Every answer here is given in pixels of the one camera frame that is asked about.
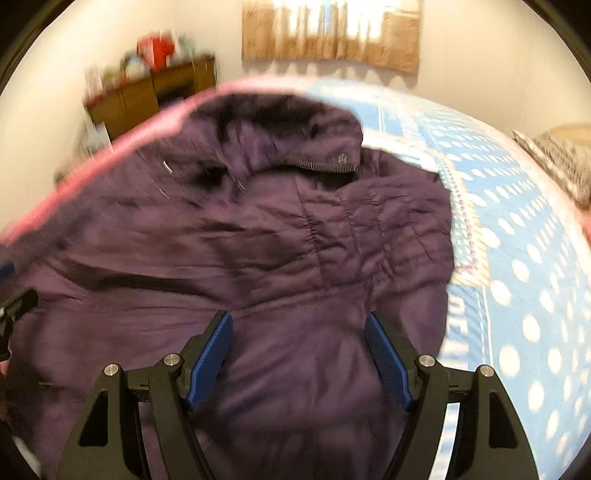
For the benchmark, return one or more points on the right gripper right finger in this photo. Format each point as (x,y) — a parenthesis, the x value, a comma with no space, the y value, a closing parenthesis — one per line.
(490,441)

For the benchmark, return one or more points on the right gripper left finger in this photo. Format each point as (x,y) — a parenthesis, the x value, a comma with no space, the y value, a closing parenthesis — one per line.
(106,441)

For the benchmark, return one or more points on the purple quilted jacket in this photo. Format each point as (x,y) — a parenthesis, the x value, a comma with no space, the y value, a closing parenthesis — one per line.
(270,208)

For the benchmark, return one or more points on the pink and blue bedspread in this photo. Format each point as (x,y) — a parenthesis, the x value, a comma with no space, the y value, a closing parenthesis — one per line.
(519,294)

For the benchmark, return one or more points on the brown wooden desk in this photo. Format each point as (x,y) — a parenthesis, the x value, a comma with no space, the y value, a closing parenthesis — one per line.
(124,107)

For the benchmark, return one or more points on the grey patterned pillow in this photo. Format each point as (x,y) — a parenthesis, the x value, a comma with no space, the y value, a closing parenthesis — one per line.
(565,160)

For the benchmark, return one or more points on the red box on desk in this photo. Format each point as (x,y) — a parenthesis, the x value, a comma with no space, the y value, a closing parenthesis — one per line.
(154,50)

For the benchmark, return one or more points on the far window curtain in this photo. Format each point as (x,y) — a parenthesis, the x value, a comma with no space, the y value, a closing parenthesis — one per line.
(382,34)

